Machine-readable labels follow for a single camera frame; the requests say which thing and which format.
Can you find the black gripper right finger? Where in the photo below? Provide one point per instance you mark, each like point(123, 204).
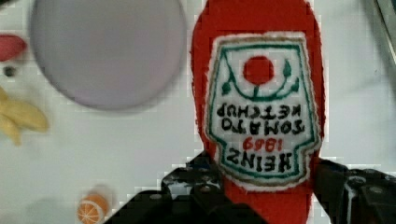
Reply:
point(355, 196)

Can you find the plush strawberry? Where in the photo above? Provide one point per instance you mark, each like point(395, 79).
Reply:
point(11, 46)

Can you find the lilac round plate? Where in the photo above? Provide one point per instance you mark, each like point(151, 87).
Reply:
point(108, 54)

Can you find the plush peeled banana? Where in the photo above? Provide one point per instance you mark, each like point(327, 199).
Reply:
point(16, 114)

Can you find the red plush ketchup bottle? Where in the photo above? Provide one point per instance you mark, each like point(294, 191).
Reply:
point(258, 88)

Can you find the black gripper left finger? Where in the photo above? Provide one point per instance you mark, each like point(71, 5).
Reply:
point(192, 194)

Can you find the plush orange slice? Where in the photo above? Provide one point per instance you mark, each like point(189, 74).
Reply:
point(92, 209)

